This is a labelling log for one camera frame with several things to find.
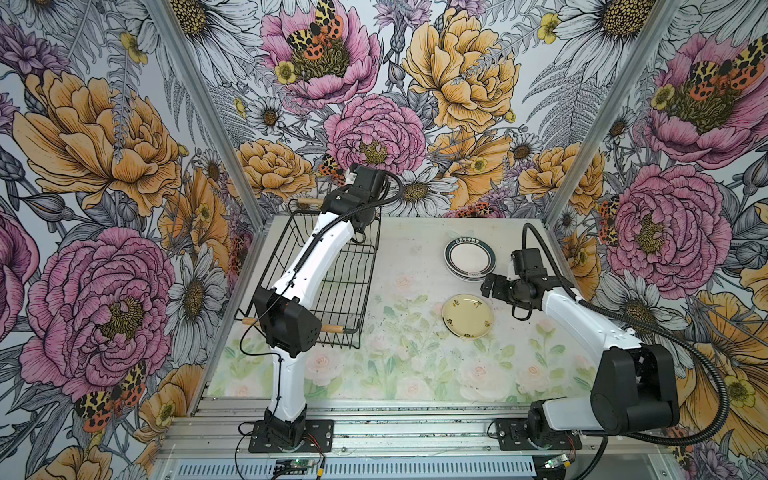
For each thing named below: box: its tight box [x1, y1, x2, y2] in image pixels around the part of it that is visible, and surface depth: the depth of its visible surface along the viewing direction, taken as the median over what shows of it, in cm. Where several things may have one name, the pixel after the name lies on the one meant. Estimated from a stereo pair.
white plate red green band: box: [444, 236, 497, 282], surface depth 111 cm
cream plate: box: [441, 293, 494, 340], surface depth 98 cm
